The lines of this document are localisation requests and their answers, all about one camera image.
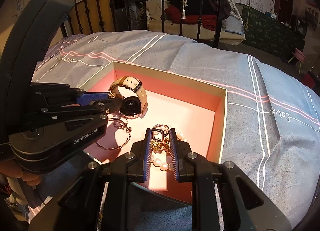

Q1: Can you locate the grey striped bed sheet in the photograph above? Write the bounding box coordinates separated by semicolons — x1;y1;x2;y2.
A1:
33;30;319;230

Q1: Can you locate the white wicker hanging chair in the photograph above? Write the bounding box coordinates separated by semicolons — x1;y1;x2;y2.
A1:
146;0;245;46

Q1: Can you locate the gold ornate ring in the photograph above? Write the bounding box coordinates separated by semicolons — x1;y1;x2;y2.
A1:
150;123;171;154

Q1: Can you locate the left hand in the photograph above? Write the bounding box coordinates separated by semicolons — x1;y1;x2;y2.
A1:
0;160;42;186

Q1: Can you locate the pale open cardboard box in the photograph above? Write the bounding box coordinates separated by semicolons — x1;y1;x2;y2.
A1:
78;61;228;205

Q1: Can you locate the pearl bracelet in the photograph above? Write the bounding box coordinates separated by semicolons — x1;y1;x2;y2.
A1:
149;132;188;172

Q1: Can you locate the tan strap wristwatch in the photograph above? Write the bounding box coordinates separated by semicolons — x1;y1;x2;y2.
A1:
108;75;148;117

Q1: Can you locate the thin bangle with gold charm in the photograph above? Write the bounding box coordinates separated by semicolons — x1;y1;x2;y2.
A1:
95;118;132;151

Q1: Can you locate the pink small stool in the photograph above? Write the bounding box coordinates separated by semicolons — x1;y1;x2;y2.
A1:
287;48;306;74

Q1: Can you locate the red cloth on chair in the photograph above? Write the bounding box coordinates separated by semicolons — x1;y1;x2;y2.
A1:
164;5;217;31

